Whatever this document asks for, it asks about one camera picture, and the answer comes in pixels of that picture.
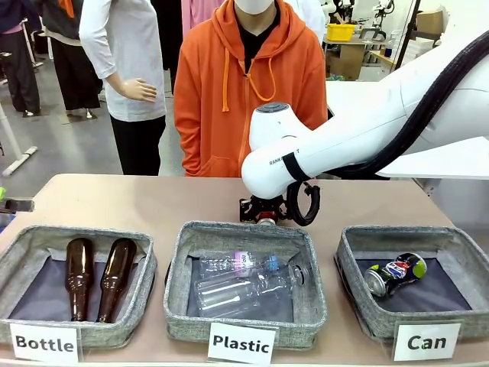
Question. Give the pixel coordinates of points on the grey fabric Can basket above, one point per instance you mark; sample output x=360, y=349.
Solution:
x=382, y=321

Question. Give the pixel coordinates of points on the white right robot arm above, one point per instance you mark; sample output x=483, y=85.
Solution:
x=344, y=141

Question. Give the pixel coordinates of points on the white Can label card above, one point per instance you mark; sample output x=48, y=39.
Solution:
x=427, y=341

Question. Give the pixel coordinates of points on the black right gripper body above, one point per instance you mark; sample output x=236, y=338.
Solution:
x=267, y=206

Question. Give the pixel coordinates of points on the bystander in white shirt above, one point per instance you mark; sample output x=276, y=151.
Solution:
x=130, y=46

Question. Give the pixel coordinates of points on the white Bottle label card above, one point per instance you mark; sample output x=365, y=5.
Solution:
x=45, y=343

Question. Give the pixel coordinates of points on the crushed blue Pepsi can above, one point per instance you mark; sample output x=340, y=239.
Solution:
x=397, y=273

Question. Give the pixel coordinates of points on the white face mask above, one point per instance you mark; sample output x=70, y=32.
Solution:
x=254, y=5

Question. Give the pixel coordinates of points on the small cardboard box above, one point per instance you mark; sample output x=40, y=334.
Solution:
x=427, y=23

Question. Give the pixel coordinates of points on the brown glass beer bottle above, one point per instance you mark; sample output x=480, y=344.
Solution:
x=80, y=275
x=114, y=279

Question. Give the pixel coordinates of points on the bystander in black skirt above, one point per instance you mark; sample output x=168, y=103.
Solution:
x=74, y=69

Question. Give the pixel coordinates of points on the bystander bare hand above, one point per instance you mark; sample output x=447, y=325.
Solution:
x=139, y=91

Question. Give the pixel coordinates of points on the person in orange hoodie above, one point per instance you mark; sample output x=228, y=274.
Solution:
x=217, y=95

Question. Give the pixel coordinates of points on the grey fabric Plastic basket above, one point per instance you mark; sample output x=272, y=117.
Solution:
x=244, y=332

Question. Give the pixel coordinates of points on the white desk leg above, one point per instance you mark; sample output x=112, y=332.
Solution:
x=11, y=145

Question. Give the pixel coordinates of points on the large cardboard box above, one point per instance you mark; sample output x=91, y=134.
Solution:
x=345, y=63

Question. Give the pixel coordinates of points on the crushed blue-capped plastic bottle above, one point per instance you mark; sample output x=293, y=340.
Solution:
x=237, y=264

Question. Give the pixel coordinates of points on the wooden background workbench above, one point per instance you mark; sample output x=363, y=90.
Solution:
x=359, y=43

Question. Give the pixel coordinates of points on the yellow plastic bin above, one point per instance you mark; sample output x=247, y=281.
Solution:
x=340, y=32

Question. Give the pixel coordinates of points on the bystander in black trousers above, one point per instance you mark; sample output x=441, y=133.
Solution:
x=19, y=69

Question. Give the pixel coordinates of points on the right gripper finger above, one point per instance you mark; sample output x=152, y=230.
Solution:
x=282, y=215
x=245, y=210

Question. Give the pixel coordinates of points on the crushed red soda can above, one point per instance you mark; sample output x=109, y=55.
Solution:
x=266, y=221

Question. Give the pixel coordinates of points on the clear capless plastic bottle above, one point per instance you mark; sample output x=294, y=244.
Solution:
x=244, y=294

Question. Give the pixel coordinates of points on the white Plastic label card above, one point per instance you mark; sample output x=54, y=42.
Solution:
x=241, y=343

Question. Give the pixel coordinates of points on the grey fabric Bottle basket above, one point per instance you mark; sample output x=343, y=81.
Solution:
x=141, y=306

